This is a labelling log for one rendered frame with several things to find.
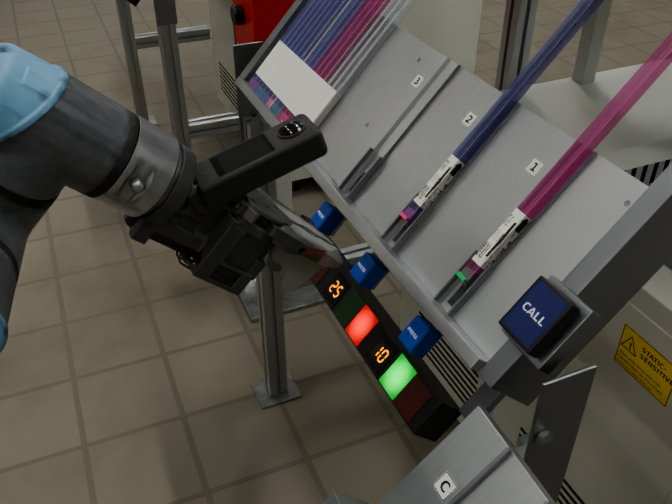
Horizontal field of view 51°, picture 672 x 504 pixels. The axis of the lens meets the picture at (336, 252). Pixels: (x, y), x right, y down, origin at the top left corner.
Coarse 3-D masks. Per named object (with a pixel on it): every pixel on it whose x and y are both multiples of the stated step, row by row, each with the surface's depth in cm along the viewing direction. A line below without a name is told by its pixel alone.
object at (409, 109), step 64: (384, 64) 87; (448, 64) 79; (320, 128) 91; (384, 128) 82; (448, 128) 75; (512, 128) 69; (384, 192) 78; (448, 192) 71; (512, 192) 66; (576, 192) 61; (640, 192) 57; (448, 256) 68; (512, 256) 63; (576, 256) 58
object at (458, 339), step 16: (240, 80) 106; (256, 96) 101; (320, 176) 83; (336, 192) 80; (352, 208) 77; (352, 224) 76; (368, 224) 76; (368, 240) 73; (384, 240) 74; (384, 256) 71; (400, 272) 68; (416, 288) 66; (432, 304) 64; (432, 320) 63; (448, 320) 63; (448, 336) 61; (464, 336) 62; (464, 352) 60; (480, 352) 61; (480, 368) 59
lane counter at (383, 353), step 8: (384, 336) 71; (376, 344) 71; (384, 344) 70; (392, 344) 70; (368, 352) 72; (376, 352) 71; (384, 352) 70; (392, 352) 69; (368, 360) 71; (376, 360) 70; (384, 360) 70; (376, 368) 70
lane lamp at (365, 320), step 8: (360, 312) 74; (368, 312) 74; (352, 320) 75; (360, 320) 74; (368, 320) 73; (376, 320) 72; (352, 328) 74; (360, 328) 74; (368, 328) 73; (352, 336) 74; (360, 336) 73
